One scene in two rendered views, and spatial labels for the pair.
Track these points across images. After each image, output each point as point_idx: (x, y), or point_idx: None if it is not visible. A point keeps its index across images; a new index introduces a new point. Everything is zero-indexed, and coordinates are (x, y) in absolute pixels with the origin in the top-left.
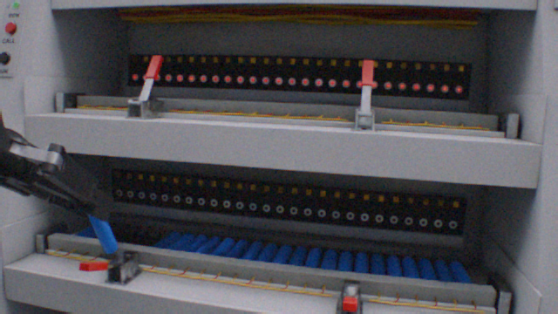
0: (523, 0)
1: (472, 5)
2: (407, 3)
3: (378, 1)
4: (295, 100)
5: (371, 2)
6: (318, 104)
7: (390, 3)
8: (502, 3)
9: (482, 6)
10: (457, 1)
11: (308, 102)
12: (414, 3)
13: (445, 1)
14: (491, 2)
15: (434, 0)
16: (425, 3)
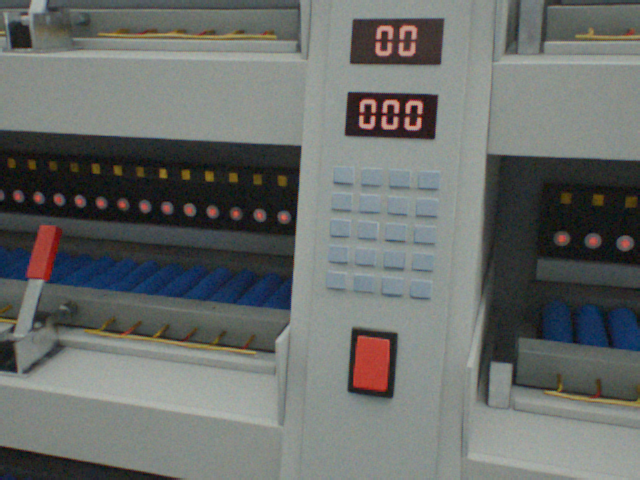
0: (258, 478)
1: (171, 475)
2: (64, 455)
3: (18, 445)
4: (34, 451)
5: (8, 445)
6: (57, 476)
7: (37, 451)
8: (221, 479)
9: (188, 478)
10: (144, 464)
11: (55, 455)
12: (75, 458)
13: (125, 461)
14: (201, 473)
15: (106, 457)
16: (92, 461)
